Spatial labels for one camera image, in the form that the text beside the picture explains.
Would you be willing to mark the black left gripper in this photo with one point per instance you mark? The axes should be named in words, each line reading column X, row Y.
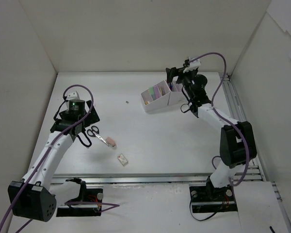
column 93, row 115

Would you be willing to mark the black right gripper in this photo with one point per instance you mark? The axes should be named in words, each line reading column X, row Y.
column 178, row 73

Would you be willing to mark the small scissors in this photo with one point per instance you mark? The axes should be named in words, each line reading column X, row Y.
column 93, row 131

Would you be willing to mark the yellow ruler strip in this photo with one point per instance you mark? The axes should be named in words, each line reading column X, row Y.
column 162, row 91

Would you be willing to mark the pink eraser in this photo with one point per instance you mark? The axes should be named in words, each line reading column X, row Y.
column 110, row 142

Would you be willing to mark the purple highlighter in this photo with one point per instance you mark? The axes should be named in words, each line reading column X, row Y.
column 157, row 92

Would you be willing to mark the green capped marker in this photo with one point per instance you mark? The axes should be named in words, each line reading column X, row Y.
column 152, row 93

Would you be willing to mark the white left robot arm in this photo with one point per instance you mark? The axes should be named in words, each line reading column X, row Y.
column 32, row 197

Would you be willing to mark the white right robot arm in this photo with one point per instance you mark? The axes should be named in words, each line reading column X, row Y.
column 237, row 144

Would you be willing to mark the pink white desk organizer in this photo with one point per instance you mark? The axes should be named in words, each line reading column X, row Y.
column 170, row 98

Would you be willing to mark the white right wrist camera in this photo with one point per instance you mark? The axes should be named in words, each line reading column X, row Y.
column 191, row 65

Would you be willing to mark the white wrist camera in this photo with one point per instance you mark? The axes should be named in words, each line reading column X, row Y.
column 191, row 65
column 72, row 96

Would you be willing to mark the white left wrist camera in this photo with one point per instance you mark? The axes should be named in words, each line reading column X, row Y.
column 72, row 96

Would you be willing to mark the aluminium side rail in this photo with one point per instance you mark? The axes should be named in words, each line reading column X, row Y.
column 236, row 111

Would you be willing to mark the aluminium front rail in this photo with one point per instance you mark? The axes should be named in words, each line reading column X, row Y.
column 131, row 178

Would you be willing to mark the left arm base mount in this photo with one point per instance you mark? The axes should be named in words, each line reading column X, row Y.
column 86, row 194

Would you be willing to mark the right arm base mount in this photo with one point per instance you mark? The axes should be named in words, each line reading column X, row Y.
column 207, row 201

